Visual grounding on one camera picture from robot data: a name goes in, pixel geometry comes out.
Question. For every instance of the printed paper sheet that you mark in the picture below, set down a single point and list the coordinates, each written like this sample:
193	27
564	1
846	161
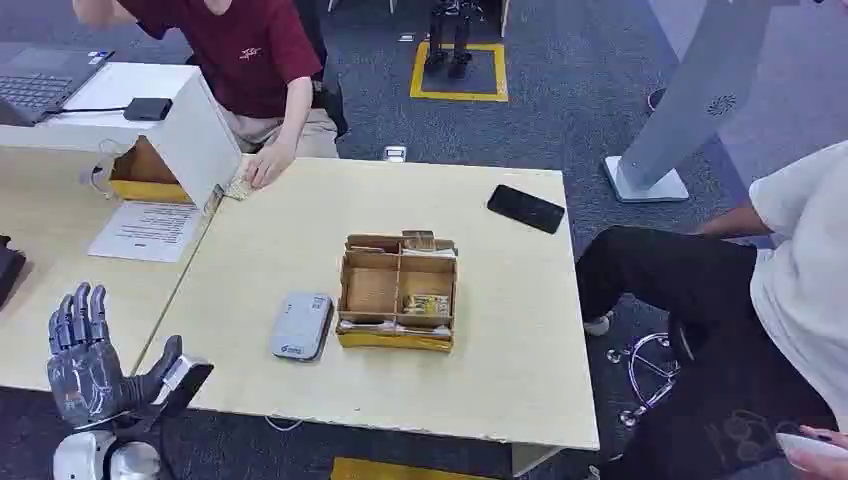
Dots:
146	232

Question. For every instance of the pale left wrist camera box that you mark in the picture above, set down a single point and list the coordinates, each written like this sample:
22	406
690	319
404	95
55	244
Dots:
182	381

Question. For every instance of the stack of cards in box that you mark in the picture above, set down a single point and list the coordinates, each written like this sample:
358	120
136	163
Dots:
429	246

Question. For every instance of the black standing robot legs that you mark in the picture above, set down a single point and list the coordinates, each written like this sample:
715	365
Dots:
450	40

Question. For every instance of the grey card reader device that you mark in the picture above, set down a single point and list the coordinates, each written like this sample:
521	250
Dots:
301	326

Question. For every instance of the chrome chair base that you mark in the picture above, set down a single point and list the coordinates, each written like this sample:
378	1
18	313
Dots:
646	381

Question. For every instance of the person in red shirt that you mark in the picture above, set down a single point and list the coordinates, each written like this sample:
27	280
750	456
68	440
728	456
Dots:
252	53

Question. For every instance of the wooden card box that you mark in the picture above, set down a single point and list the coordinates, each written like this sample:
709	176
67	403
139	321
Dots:
371	291

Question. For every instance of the white floor stand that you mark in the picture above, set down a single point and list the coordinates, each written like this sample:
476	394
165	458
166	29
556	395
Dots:
689	106

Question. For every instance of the yellow floor tape square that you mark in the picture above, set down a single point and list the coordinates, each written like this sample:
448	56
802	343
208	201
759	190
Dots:
416	79

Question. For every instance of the black object at desk edge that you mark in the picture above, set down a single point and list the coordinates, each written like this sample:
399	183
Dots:
8	268

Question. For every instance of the black smartphone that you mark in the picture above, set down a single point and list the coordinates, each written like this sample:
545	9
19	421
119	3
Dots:
525	208

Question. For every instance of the black power adapter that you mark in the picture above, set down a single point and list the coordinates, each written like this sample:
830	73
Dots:
148	109

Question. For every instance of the person's hand holding phone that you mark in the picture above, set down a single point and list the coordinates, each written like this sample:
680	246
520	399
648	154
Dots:
818	467

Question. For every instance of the person in white shirt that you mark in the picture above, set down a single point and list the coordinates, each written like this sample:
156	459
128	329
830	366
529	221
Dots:
802	278

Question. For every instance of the dark laptop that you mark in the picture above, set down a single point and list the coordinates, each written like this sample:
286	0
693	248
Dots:
36	79

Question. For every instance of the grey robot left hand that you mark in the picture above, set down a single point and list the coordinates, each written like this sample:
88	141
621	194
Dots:
86	378

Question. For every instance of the white desk partition box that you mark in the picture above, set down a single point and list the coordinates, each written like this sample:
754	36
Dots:
192	126

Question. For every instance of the printed card in box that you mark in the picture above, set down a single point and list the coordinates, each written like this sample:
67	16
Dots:
426	305

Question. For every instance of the person's hand on card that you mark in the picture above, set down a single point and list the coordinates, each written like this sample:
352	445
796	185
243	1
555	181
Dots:
268	166

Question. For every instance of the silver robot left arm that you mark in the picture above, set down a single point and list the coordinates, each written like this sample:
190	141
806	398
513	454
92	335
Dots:
86	457

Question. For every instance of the white smartphone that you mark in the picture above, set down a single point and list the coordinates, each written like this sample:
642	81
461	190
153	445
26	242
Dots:
808	446

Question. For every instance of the silver floor socket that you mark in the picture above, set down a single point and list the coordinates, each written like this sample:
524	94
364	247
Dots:
395	154

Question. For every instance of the open cardboard box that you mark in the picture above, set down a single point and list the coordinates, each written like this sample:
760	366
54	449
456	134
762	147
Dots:
142	175

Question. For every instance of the printed card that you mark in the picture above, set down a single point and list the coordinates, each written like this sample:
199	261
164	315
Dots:
426	305
237	190

